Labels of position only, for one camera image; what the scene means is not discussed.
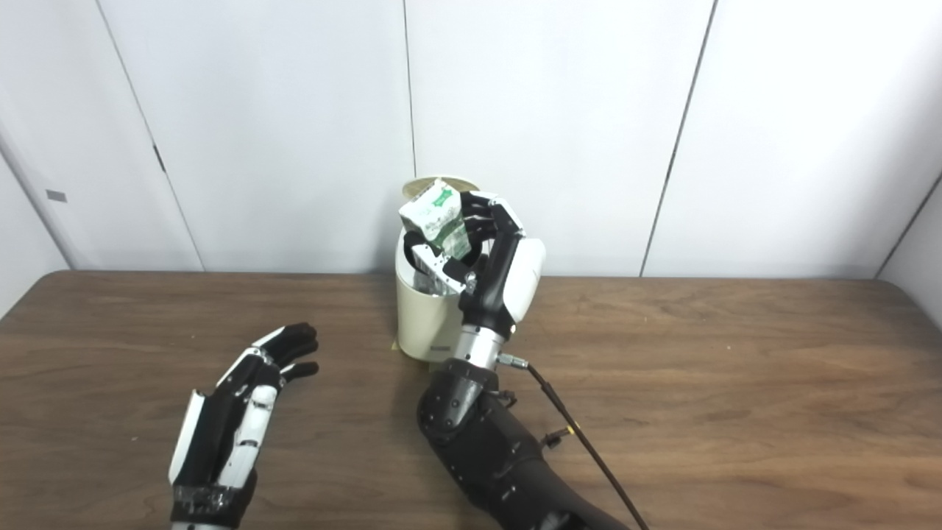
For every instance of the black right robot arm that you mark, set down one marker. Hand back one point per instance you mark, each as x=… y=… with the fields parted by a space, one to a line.
x=493 y=449

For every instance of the green white milk carton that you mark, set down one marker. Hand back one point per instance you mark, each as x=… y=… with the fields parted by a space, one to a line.
x=436 y=212

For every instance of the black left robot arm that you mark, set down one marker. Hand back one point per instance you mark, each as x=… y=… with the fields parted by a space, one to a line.
x=210 y=508

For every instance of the black wall panel hinge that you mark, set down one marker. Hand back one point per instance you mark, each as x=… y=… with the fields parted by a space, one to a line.
x=159 y=158

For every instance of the gray wall label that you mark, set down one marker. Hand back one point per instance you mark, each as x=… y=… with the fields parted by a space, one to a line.
x=57 y=196

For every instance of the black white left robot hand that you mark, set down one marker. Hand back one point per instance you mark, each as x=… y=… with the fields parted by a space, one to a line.
x=217 y=434

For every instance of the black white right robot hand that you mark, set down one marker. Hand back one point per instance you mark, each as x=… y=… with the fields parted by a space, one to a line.
x=519 y=276

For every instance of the cream-colored bin body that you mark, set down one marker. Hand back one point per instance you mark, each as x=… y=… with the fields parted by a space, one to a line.
x=423 y=324

